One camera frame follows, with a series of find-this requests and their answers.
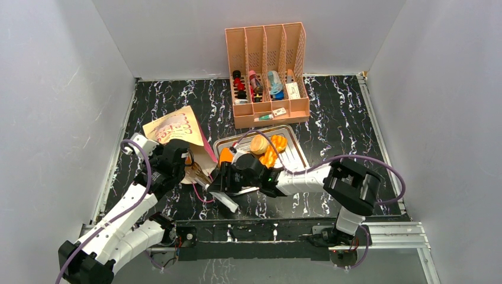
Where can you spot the green tube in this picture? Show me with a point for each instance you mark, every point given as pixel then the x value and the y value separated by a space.
pixel 264 118

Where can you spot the white box in organizer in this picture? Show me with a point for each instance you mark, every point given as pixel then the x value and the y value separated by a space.
pixel 293 90

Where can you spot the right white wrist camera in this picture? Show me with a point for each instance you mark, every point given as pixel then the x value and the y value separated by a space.
pixel 236 153

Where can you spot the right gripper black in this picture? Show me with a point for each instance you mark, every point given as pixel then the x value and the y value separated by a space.
pixel 224 177

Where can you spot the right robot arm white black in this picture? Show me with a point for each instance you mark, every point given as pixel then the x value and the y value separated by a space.
pixel 354 186

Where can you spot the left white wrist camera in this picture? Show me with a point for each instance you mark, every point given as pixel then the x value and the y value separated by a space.
pixel 139 145

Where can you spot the black red item in organizer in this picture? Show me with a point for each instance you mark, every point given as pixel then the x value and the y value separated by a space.
pixel 239 85

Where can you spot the small white packet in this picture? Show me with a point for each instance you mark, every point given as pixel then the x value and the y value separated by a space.
pixel 279 112

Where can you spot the pink bottle in organizer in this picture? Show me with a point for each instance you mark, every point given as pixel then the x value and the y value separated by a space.
pixel 256 87

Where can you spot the orange desk file organizer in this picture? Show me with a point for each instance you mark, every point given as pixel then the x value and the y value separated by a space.
pixel 262 48

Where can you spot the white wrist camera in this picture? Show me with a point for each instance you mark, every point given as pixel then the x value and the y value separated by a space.
pixel 236 153
pixel 139 145

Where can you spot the orange braided fake bread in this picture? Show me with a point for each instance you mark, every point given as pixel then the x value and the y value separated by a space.
pixel 278 145

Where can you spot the silver metal tray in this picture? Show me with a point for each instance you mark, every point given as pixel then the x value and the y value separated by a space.
pixel 293 155

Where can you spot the blue tape dispenser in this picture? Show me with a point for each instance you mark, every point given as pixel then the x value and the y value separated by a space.
pixel 275 86

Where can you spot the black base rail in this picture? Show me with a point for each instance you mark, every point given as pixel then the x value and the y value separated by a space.
pixel 274 238

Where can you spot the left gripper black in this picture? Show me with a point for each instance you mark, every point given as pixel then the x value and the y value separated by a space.
pixel 160 147

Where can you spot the metal tongs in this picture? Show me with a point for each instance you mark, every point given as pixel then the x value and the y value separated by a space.
pixel 226 201

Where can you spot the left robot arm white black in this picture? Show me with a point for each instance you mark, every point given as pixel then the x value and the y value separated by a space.
pixel 119 236

